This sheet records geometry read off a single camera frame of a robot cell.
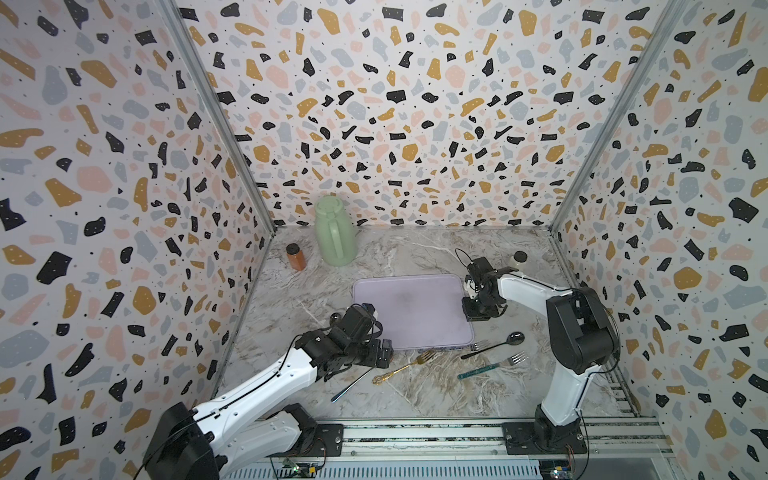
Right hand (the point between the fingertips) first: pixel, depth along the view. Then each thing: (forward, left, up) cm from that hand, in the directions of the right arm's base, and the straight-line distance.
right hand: (469, 317), depth 96 cm
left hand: (-16, +26, +10) cm, 32 cm away
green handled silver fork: (-14, -11, -1) cm, 18 cm away
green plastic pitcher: (+17, +42, +21) cm, 50 cm away
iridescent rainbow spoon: (-22, +35, +1) cm, 42 cm away
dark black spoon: (-7, -13, +1) cm, 15 cm away
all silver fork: (-9, -2, 0) cm, 9 cm away
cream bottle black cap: (+17, -18, +8) cm, 26 cm away
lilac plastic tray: (+2, +17, 0) cm, 17 cm away
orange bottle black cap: (+18, +59, +8) cm, 62 cm away
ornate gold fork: (-14, +15, 0) cm, 20 cm away
